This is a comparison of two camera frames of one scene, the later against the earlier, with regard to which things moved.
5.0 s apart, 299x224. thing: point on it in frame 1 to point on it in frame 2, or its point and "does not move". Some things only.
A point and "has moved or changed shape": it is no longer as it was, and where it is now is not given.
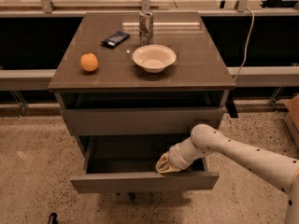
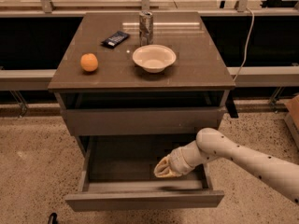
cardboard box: [291, 116] does not move
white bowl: [154, 58] does not move
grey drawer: [128, 163] has moved or changed shape
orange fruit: [89, 62] does not move
